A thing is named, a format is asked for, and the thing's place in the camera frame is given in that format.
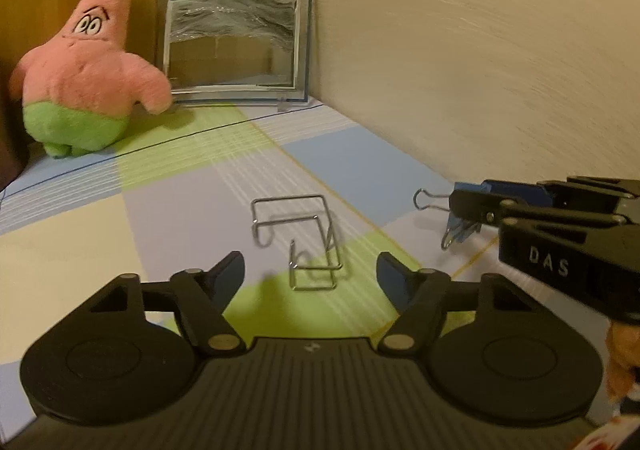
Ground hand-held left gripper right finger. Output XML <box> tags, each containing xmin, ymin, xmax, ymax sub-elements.
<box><xmin>376</xmin><ymin>251</ymin><xmax>551</xmax><ymax>356</ymax></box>

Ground blue binder clip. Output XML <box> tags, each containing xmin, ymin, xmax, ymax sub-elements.
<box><xmin>413</xmin><ymin>182</ymin><xmax>491</xmax><ymax>213</ymax></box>
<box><xmin>440</xmin><ymin>217</ymin><xmax>482</xmax><ymax>250</ymax></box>

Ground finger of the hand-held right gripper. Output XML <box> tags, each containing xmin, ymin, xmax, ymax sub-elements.
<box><xmin>448</xmin><ymin>191</ymin><xmax>627</xmax><ymax>232</ymax></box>
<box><xmin>487</xmin><ymin>175</ymin><xmax>640</xmax><ymax>217</ymax></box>

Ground plaid tablecloth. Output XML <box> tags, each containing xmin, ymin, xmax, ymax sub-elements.
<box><xmin>0</xmin><ymin>97</ymin><xmax>506</xmax><ymax>437</ymax></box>

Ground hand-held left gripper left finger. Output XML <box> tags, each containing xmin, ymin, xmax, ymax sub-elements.
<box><xmin>90</xmin><ymin>251</ymin><xmax>247</xmax><ymax>357</ymax></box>

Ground person's right hand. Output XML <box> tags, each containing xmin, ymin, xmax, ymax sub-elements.
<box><xmin>604</xmin><ymin>321</ymin><xmax>640</xmax><ymax>402</ymax></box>

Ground sand art picture frame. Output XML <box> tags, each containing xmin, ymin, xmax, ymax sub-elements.
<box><xmin>156</xmin><ymin>0</ymin><xmax>315</xmax><ymax>112</ymax></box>

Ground pink starfish plush toy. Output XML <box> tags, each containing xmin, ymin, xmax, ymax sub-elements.
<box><xmin>7</xmin><ymin>0</ymin><xmax>173</xmax><ymax>160</ymax></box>

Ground metal wire hook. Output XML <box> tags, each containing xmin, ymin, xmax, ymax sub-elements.
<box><xmin>250</xmin><ymin>193</ymin><xmax>346</xmax><ymax>291</ymax></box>

